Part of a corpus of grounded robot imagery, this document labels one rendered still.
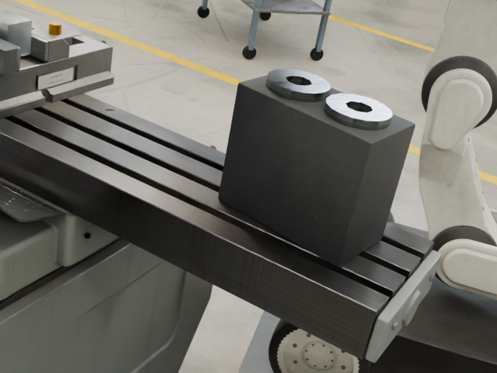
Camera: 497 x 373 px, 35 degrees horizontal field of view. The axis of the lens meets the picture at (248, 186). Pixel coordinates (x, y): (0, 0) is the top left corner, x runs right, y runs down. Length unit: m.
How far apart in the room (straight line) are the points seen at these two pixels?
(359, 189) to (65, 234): 0.49
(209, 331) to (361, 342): 1.37
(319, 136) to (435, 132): 0.52
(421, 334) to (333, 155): 0.66
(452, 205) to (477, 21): 0.37
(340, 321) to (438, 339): 0.59
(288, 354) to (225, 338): 0.79
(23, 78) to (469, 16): 0.79
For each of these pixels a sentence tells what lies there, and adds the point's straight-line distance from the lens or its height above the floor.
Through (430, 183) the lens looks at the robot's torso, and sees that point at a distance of 1.59.
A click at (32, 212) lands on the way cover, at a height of 0.85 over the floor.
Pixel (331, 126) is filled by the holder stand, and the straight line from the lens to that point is 1.00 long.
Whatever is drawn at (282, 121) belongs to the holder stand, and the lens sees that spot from 1.04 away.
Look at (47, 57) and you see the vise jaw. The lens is 1.39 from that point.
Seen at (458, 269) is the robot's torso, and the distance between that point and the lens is 1.62.
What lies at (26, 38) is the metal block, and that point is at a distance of 1.38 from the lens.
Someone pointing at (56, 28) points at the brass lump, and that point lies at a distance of 1.40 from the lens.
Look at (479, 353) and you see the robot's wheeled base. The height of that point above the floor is 0.57.
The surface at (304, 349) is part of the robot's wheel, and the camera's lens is 1.57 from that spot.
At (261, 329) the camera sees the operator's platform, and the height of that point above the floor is 0.40.
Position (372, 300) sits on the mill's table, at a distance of 1.02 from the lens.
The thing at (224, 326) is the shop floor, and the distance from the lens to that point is 2.40.
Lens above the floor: 1.47
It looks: 27 degrees down
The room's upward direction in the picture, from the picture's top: 11 degrees clockwise
